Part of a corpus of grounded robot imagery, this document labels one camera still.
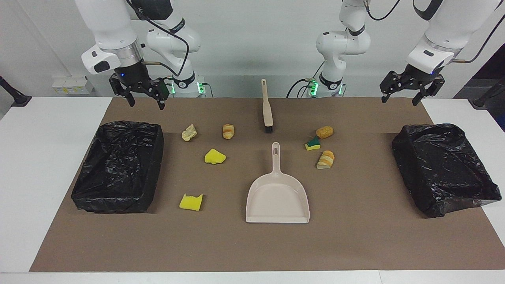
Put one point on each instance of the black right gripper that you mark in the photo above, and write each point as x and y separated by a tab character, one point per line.
132	77

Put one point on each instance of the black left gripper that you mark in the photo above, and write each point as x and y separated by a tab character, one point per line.
418	77

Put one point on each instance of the pale bread chunk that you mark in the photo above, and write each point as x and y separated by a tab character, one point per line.
189	133

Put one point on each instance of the brown bun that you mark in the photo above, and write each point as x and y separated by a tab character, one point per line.
324	132

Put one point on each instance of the striped bread slice stack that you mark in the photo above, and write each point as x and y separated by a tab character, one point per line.
326	159

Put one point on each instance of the green and yellow sponge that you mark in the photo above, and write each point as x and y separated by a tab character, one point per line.
313	144

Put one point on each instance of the beige hand brush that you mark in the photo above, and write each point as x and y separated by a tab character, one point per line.
267	110

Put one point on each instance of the beige plastic dustpan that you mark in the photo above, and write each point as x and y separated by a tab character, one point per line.
276	197

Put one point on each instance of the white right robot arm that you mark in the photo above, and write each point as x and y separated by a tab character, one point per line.
110	23

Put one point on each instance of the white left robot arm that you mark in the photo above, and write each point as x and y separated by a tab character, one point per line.
339	43

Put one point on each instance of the bin with black bag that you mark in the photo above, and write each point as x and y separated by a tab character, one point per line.
118	165
442	169

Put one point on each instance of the black stand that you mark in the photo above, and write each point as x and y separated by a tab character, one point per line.
17	99
483	100

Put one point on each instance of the dark background furniture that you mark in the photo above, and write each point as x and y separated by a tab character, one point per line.
493	71

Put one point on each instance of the small striped croissant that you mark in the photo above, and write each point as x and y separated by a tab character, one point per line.
228	131

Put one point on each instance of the notched yellow sponge piece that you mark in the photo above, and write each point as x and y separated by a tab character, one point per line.
190	202

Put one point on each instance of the brown table mat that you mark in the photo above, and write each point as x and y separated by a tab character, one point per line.
355	236

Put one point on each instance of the white wall power strip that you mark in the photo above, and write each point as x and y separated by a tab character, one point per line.
73	85

